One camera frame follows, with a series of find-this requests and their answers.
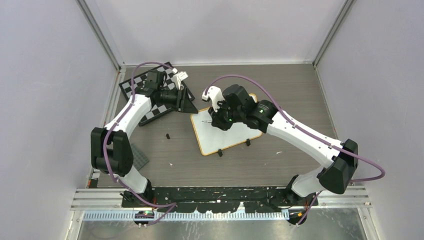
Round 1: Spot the grey studded baseplate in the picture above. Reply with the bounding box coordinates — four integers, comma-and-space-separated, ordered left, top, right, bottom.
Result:
130, 143, 150, 171

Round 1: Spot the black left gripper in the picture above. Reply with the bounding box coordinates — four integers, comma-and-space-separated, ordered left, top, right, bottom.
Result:
158, 86, 198, 114

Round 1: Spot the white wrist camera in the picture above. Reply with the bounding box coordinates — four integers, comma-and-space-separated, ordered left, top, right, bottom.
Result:
201, 86, 225, 112
171, 68, 188, 90

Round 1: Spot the yellow framed whiteboard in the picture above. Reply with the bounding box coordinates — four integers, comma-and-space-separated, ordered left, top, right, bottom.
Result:
190, 108, 263, 156

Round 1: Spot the black white chessboard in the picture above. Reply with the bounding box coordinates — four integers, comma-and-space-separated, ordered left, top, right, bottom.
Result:
115, 62, 194, 127

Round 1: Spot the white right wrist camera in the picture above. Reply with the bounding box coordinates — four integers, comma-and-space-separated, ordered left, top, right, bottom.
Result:
201, 86, 225, 112

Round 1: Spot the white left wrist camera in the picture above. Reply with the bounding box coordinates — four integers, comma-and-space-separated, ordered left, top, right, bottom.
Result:
171, 68, 188, 90

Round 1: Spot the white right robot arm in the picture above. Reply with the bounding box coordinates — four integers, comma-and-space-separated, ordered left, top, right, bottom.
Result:
202, 84, 358, 205

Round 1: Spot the aluminium frame rail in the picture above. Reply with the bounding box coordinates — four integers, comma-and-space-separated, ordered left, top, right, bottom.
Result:
71, 185, 372, 222

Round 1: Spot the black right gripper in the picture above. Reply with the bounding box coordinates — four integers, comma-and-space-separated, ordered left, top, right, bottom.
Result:
208, 98, 244, 131

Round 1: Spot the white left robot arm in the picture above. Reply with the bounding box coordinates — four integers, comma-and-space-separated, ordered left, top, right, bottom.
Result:
90, 69, 198, 207

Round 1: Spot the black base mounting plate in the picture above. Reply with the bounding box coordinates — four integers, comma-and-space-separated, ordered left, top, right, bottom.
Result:
120, 186, 319, 215

